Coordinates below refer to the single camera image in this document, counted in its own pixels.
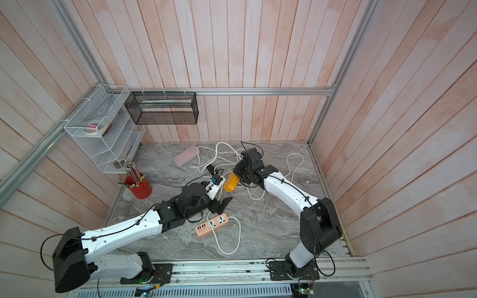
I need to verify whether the pink power strip front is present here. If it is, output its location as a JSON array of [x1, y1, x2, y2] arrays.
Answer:
[[195, 213, 229, 237]]

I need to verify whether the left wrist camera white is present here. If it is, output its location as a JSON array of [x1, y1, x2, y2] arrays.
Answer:
[[206, 175, 224, 201]]

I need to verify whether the black remote control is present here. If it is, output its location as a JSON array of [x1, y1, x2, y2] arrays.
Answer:
[[206, 164, 217, 176]]

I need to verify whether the white cord of front strip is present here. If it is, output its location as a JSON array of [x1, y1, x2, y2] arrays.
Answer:
[[206, 214, 242, 255]]

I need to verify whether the white cord of yellow strip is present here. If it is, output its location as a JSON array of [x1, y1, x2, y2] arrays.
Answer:
[[188, 141, 269, 239]]

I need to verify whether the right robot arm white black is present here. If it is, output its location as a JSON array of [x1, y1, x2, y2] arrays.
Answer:
[[224, 148, 343, 280]]

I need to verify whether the yellow power strip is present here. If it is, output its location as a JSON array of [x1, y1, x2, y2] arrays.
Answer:
[[224, 172, 240, 192]]

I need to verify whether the tape roll in rack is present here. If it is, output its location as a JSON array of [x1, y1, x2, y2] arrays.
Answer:
[[81, 119, 106, 137]]

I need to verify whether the red pencil cup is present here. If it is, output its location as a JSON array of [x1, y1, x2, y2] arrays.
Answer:
[[124, 162, 153, 199]]

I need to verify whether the white cord of right strip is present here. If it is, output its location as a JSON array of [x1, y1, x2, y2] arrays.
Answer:
[[230, 153, 304, 201]]

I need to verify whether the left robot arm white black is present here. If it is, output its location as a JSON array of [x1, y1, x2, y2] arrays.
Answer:
[[52, 183, 232, 293]]

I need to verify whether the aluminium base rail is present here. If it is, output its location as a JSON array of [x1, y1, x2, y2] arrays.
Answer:
[[63, 256, 373, 289]]

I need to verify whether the black mesh basket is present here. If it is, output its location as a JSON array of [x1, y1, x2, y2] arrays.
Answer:
[[125, 91, 199, 125]]

